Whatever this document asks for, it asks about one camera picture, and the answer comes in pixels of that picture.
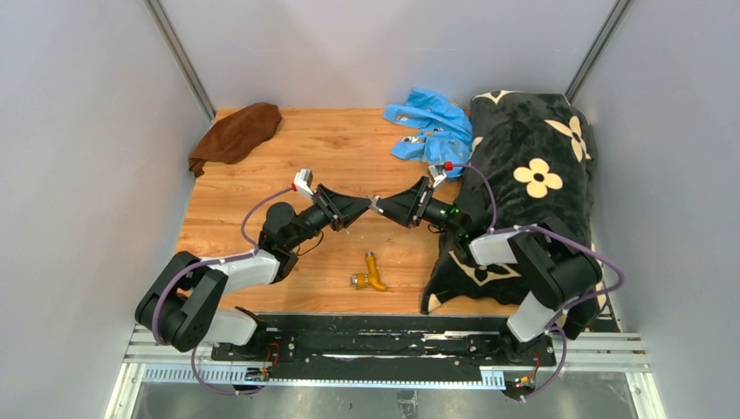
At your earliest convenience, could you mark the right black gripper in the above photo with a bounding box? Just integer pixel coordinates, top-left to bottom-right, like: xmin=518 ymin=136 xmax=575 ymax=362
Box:
xmin=377 ymin=176 xmax=464 ymax=237

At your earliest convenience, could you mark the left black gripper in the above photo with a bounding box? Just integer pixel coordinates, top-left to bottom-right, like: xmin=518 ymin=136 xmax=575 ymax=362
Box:
xmin=285 ymin=184 xmax=371 ymax=251

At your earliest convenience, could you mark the silver threaded pipe fitting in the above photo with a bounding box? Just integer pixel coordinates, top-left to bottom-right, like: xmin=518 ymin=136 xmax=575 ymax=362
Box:
xmin=369 ymin=196 xmax=383 ymax=214

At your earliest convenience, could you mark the yellow brass water faucet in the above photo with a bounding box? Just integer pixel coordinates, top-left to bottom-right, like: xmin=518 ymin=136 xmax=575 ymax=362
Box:
xmin=349 ymin=251 xmax=388 ymax=292

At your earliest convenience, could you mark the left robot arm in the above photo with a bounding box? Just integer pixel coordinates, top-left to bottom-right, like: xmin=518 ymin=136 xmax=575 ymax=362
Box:
xmin=134 ymin=185 xmax=373 ymax=361

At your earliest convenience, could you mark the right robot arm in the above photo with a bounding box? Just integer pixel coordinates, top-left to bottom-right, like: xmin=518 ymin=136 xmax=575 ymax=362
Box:
xmin=374 ymin=176 xmax=603 ymax=364

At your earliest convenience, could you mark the blue plastic bag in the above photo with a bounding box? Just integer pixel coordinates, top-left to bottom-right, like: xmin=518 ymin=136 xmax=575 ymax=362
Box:
xmin=383 ymin=88 xmax=473 ymax=181

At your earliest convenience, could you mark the black floral blanket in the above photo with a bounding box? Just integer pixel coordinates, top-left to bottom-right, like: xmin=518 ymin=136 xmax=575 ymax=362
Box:
xmin=420 ymin=90 xmax=599 ymax=314

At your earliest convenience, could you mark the brown cloth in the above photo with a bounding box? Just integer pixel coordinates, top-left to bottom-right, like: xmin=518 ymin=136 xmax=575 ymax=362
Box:
xmin=188 ymin=102 xmax=282 ymax=178

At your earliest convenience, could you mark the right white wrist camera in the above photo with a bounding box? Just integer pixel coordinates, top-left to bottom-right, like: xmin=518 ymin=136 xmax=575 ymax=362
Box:
xmin=428 ymin=161 xmax=450 ymax=189

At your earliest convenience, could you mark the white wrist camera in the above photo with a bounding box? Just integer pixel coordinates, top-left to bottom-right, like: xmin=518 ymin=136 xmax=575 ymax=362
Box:
xmin=428 ymin=161 xmax=450 ymax=189
xmin=291 ymin=168 xmax=314 ymax=201

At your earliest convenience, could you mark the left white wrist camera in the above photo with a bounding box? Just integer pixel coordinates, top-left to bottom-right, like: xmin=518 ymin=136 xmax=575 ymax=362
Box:
xmin=291 ymin=168 xmax=314 ymax=201

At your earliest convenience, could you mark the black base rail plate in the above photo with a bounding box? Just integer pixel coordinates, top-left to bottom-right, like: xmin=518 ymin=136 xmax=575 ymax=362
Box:
xmin=210 ymin=314 xmax=559 ymax=397

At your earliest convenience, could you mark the aluminium frame rail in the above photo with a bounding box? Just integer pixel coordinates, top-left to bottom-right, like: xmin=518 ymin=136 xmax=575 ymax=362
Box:
xmin=123 ymin=327 xmax=650 ymax=390

